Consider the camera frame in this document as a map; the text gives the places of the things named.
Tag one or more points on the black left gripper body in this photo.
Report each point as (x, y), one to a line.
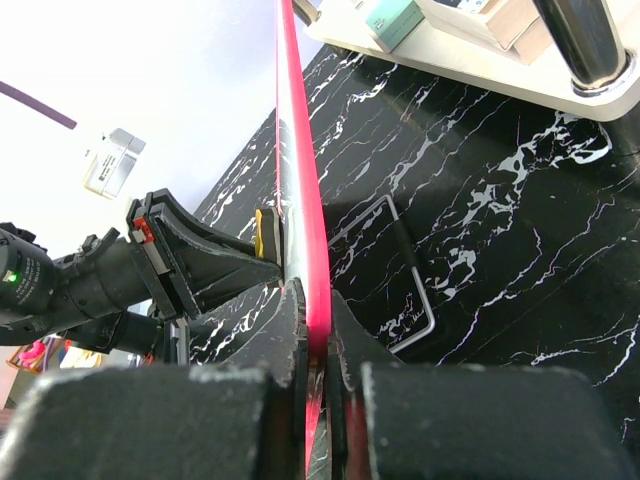
(105, 276)

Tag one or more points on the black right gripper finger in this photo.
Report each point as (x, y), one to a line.
(393, 420)
(211, 283)
(240, 419)
(184, 231)

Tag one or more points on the yellow foam whiteboard eraser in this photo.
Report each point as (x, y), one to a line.
(268, 242)

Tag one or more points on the pink framed whiteboard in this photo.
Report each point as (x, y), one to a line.
(299, 202)

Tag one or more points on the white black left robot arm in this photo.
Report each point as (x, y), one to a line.
(29, 281)

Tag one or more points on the teal paperback book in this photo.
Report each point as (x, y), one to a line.
(388, 22)

